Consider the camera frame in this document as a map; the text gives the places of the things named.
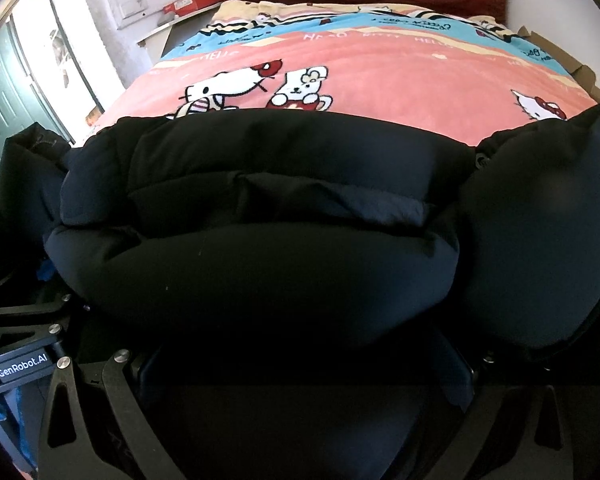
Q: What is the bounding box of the navy blue puffer jacket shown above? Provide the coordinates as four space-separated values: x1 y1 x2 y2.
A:
0 104 600 479

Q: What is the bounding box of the green metal door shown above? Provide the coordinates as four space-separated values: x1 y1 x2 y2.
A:
0 22 74 165

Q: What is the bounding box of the white bedside shelf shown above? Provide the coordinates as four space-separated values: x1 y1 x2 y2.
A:
136 2 221 47

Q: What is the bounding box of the red and white box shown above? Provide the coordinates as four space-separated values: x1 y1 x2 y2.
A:
162 0 222 16

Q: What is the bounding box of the pink Hello Kitty blanket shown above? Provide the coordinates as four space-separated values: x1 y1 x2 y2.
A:
98 0 594 145

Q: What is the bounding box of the brown cardboard sheet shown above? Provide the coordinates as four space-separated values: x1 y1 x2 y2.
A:
518 26 600 103

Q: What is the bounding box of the white wall socket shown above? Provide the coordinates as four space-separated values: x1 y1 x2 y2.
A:
119 0 147 20

